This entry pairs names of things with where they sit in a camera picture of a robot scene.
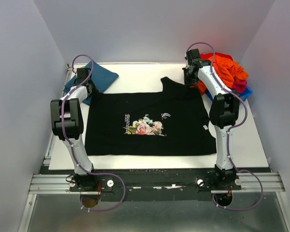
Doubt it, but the teal t-shirt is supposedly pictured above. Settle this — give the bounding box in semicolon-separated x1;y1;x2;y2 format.
63;61;119;106

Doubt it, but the black floral print t-shirt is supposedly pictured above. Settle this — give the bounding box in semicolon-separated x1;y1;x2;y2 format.
85;77;217;156

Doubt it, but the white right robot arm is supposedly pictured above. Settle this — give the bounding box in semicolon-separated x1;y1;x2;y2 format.
183;49;239;189

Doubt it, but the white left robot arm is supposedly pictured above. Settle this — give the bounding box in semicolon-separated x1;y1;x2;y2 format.
50;68;98;191

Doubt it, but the red t-shirt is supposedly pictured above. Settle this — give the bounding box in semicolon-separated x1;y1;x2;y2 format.
201;52;233;64

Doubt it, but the orange t-shirt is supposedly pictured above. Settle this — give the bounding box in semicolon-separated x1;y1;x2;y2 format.
195;54;249;96

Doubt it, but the magenta t-shirt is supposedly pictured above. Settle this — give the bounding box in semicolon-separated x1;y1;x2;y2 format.
232;80;247;94

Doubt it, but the blue plastic bin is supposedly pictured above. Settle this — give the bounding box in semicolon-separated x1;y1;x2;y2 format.
205;87;253;102

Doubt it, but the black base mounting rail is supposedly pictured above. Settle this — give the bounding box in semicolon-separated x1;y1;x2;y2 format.
31;169;241;202

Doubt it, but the aluminium extrusion frame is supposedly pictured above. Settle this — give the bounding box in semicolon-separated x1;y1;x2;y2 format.
16;64;286;232

